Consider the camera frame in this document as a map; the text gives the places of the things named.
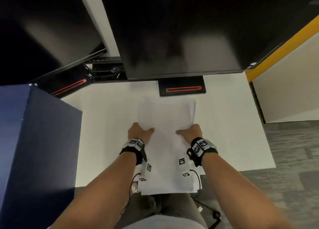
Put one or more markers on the person's left hand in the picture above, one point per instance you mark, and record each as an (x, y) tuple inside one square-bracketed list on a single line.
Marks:
[(137, 132)]

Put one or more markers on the person's right hand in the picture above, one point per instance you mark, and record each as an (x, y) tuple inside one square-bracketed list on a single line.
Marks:
[(194, 132)]

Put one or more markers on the person's right thumb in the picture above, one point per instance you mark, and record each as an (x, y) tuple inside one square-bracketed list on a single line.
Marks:
[(182, 132)]

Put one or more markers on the person's left thumb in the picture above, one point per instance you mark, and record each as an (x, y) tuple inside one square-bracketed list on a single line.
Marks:
[(149, 131)]

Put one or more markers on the stack of white paper sheets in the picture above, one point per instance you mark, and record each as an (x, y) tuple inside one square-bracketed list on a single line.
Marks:
[(165, 146)]

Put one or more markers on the person's right forearm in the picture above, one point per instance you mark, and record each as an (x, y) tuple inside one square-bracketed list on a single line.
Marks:
[(239, 194)]

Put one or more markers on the person's left forearm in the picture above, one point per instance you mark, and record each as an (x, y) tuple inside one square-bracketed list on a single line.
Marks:
[(99, 194)]

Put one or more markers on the black wristband with marker tags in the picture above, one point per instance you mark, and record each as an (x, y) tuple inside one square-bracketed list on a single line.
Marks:
[(200, 147), (134, 146)]

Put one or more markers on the black monitor stand red stripe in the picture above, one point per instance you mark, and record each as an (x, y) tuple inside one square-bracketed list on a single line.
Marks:
[(67, 84), (183, 86)]

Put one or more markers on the person's grey trousers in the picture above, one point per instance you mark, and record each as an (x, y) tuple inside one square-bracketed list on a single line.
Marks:
[(162, 206)]

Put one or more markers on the person's light grey shirt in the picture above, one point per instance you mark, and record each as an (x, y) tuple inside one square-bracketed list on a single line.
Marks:
[(159, 223)]

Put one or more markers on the large black computer monitor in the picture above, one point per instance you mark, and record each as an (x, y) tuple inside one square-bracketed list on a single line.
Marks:
[(42, 27), (189, 29)]

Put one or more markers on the white partition with yellow edge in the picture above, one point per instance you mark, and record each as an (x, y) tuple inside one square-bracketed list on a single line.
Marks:
[(286, 86), (99, 24)]

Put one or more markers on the dark blue box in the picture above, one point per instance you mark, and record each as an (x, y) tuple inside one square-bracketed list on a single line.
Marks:
[(37, 156)]

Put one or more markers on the white wrist camera with markers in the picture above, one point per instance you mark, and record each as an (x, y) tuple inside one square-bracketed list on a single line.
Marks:
[(184, 169), (145, 172)]

